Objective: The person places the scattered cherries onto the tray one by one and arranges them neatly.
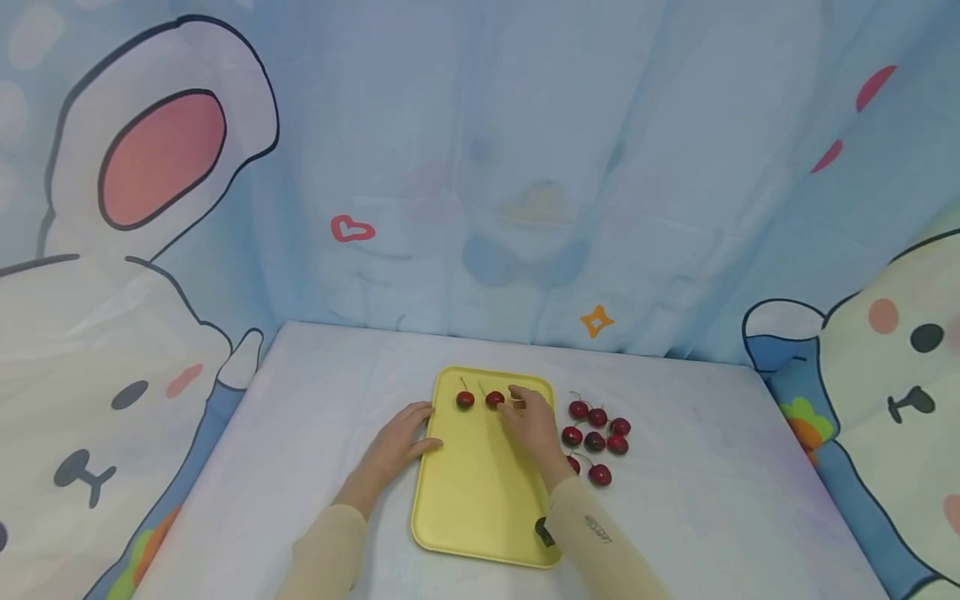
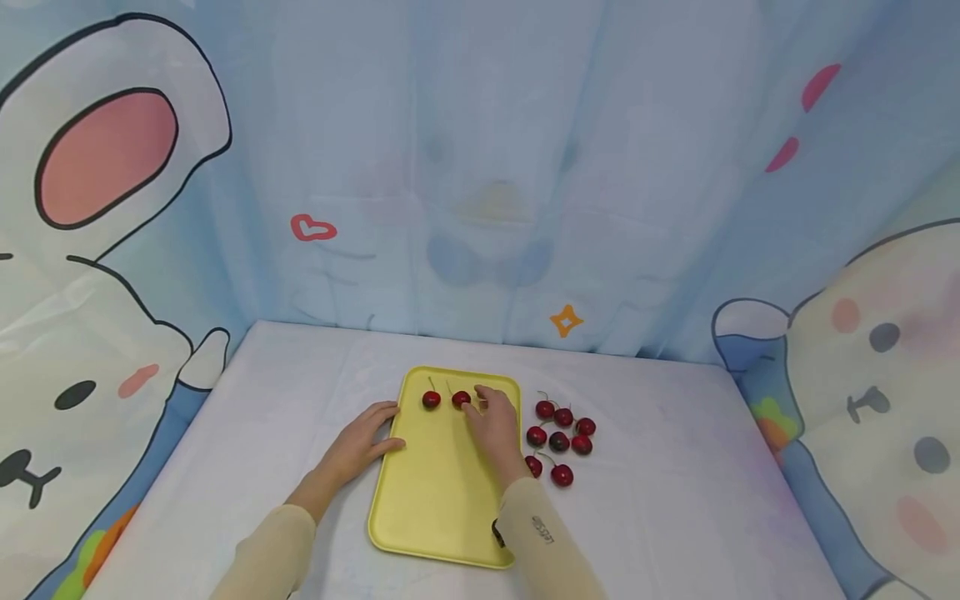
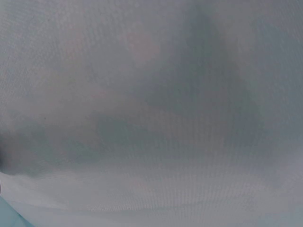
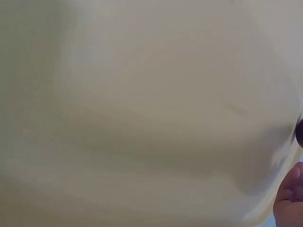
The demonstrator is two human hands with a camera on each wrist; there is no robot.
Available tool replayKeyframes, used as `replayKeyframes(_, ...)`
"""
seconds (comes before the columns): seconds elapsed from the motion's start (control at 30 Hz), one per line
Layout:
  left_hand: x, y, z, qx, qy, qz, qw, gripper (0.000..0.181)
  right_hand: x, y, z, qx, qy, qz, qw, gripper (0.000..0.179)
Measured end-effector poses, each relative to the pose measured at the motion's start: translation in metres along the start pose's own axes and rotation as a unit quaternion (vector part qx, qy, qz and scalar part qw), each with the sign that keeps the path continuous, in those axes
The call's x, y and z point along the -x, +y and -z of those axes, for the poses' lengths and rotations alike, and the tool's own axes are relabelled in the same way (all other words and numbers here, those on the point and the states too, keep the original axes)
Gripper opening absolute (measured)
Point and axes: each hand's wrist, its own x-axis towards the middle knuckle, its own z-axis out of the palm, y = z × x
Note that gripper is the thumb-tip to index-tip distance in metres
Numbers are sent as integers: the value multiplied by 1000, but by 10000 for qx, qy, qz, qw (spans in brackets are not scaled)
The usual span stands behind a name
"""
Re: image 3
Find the white translucent mesh cloth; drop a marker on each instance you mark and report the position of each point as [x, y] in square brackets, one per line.
[151, 99]

